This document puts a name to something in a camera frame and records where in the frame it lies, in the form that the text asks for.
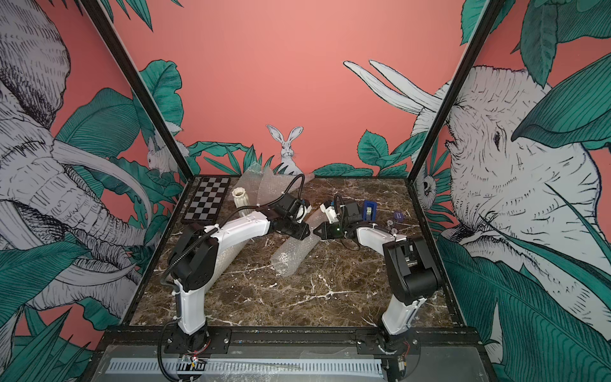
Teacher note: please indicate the small white ribbed vase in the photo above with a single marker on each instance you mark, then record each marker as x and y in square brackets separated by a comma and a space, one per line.
[241, 200]

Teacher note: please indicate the black front mounting rail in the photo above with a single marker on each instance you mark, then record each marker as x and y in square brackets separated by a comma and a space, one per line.
[366, 340]

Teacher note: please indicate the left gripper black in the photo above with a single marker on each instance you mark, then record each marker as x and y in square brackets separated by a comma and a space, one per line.
[303, 232]

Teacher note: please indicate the left black frame post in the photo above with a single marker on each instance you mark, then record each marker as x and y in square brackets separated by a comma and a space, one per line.
[106, 30]

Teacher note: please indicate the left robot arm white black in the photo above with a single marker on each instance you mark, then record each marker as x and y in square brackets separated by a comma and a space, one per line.
[193, 263]

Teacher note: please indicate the blue tape dispenser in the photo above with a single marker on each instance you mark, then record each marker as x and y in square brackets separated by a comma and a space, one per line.
[369, 211]

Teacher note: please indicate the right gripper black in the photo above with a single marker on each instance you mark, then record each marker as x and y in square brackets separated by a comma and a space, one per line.
[327, 234]

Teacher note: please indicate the black frame post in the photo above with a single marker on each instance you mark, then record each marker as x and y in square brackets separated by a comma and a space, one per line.
[106, 30]
[484, 26]

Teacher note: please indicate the crumpled bubble wrap pile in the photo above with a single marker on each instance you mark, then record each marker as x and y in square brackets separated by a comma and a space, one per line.
[260, 184]

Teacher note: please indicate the black white chessboard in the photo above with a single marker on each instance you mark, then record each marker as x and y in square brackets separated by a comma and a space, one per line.
[205, 205]

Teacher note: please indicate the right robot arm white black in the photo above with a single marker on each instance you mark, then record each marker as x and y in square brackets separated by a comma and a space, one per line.
[411, 271]

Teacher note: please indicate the white slotted cable duct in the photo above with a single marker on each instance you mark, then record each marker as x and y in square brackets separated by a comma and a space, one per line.
[350, 367]

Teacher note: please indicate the right black frame post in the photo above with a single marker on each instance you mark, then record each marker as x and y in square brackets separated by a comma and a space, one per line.
[484, 26]

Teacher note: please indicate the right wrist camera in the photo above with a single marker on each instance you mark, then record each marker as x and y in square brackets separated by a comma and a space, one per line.
[329, 211]

